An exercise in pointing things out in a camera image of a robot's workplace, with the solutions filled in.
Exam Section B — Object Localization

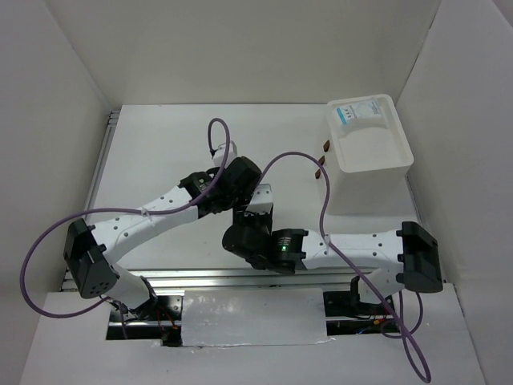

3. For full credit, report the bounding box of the white cotton pad pack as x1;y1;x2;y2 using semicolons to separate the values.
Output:
328;97;387;136

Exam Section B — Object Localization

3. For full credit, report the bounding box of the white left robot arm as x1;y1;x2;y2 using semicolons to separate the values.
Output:
63;156;261;320

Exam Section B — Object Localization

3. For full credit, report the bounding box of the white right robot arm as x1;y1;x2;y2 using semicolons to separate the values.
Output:
222;204;443;314

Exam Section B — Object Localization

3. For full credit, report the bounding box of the white foil cover plate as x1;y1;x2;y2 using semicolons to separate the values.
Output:
181;289;329;347

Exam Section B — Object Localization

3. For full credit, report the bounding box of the white drawer cabinet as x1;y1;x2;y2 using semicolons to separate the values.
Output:
314;94;414;216

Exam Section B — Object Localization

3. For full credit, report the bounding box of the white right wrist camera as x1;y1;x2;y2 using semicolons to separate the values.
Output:
245;184;273;215

